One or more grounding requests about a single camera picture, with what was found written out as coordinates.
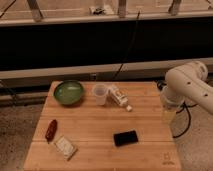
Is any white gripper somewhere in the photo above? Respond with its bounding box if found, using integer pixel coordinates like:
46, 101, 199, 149
160, 85, 185, 126

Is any green bowl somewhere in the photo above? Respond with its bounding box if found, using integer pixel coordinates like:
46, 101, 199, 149
53, 80, 84, 105

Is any black hanging cable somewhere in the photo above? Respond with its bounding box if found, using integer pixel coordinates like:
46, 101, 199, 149
111, 9, 142, 81

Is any black eraser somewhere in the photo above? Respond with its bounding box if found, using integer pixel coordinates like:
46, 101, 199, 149
113, 130, 138, 147

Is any red chili pepper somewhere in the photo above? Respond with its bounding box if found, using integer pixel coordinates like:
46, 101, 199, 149
45, 120, 57, 142

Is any small white cube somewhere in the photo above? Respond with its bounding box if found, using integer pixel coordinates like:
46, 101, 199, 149
126, 105, 133, 112

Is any wooden table board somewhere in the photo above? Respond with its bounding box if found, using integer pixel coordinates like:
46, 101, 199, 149
24, 82, 181, 171

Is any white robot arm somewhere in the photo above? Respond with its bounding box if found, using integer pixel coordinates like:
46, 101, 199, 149
160, 61, 213, 124

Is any clear plastic cup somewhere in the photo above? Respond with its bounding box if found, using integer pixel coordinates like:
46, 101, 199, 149
92, 84, 108, 106

